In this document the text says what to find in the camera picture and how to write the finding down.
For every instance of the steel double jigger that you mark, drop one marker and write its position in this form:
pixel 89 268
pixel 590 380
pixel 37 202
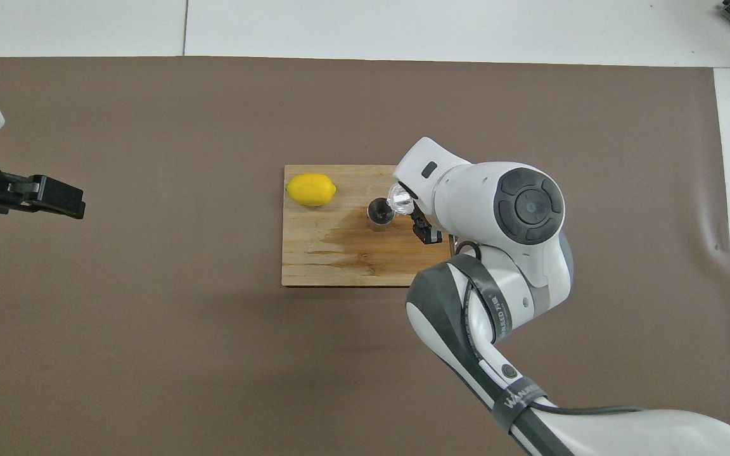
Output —
pixel 377 215

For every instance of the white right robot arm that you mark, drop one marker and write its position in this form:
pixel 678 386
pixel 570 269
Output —
pixel 517 209

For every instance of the wooden cutting board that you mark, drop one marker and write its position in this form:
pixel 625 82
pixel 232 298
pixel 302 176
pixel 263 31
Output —
pixel 339 259

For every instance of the brown table mat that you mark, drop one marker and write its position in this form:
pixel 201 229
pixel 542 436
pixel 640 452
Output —
pixel 213 380

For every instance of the yellow lemon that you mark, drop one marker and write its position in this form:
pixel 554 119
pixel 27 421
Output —
pixel 310 190

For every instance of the clear faceted glass cup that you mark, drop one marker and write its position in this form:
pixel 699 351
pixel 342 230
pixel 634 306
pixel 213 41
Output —
pixel 402 198

